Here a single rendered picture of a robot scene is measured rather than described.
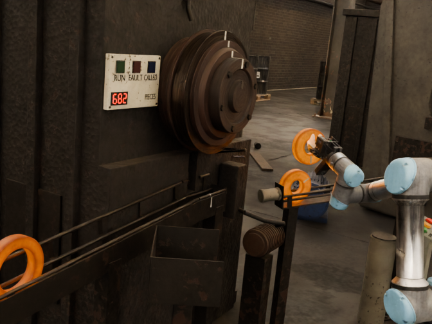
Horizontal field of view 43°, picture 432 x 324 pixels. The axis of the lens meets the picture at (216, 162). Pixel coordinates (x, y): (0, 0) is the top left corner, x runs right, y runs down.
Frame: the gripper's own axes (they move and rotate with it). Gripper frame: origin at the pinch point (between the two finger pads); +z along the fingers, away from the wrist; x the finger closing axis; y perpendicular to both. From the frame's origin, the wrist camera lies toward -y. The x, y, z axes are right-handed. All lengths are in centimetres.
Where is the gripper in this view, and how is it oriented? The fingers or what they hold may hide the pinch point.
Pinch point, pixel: (310, 142)
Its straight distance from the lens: 239.7
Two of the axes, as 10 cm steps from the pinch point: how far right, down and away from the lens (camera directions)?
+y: 1.8, -8.8, -4.4
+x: -9.2, 0.0, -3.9
